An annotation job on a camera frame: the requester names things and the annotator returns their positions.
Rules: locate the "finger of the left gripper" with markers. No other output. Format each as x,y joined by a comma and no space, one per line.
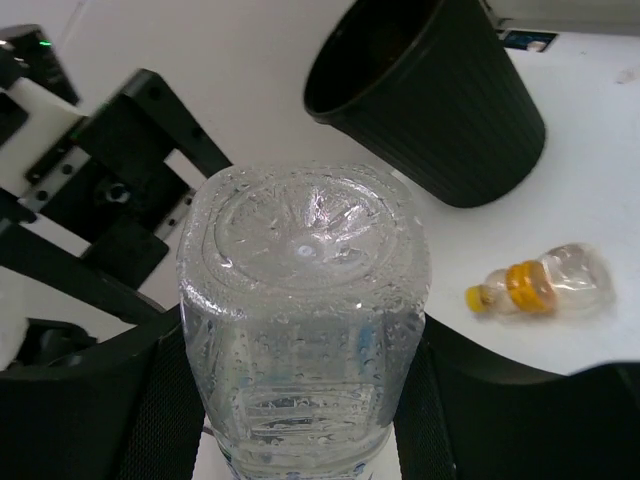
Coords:
27,253

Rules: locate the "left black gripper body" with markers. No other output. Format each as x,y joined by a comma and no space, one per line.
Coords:
107,179

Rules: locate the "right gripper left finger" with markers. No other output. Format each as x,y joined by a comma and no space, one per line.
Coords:
126,408

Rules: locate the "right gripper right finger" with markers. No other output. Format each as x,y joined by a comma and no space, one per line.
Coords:
469,413

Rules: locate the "clear water bottle green label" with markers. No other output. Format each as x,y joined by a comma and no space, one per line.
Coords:
302,294

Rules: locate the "small clear bottle yellow cap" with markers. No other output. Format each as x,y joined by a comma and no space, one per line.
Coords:
572,278

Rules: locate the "black plastic waste bin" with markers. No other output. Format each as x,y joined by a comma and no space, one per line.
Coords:
427,87

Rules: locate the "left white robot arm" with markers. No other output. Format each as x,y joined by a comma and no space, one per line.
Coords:
28,49

